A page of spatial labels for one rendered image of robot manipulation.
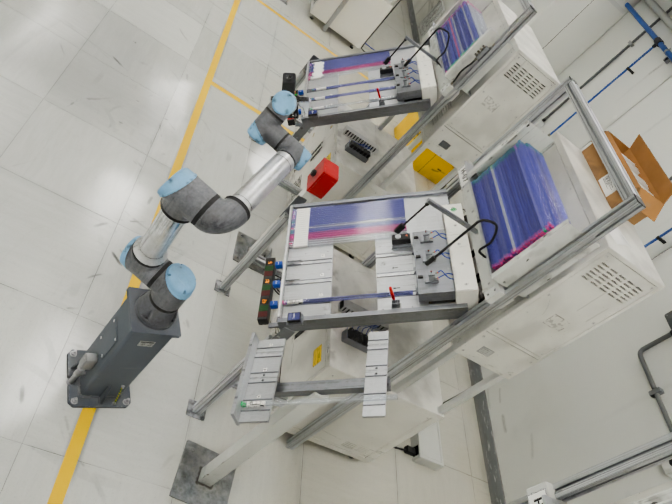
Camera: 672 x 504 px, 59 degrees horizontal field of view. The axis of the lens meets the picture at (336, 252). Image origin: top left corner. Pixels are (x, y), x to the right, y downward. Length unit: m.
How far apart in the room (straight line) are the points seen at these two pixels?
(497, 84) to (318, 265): 1.48
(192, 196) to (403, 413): 1.51
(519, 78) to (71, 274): 2.41
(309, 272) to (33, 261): 1.22
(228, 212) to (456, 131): 1.97
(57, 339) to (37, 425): 0.38
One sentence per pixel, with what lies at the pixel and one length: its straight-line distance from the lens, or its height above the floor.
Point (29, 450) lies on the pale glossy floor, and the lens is 2.50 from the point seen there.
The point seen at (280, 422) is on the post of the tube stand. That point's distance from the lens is 2.20.
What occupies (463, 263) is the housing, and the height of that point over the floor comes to 1.28.
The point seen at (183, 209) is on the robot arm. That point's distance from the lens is 1.75.
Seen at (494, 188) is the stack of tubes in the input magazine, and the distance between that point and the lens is 2.37.
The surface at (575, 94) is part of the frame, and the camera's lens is 2.48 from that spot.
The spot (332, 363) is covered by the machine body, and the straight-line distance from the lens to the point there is 2.49.
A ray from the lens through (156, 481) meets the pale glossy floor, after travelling 2.62.
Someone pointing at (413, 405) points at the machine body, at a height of 0.61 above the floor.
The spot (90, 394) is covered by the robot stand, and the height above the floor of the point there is 0.03.
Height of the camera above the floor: 2.27
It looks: 34 degrees down
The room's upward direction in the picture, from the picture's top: 46 degrees clockwise
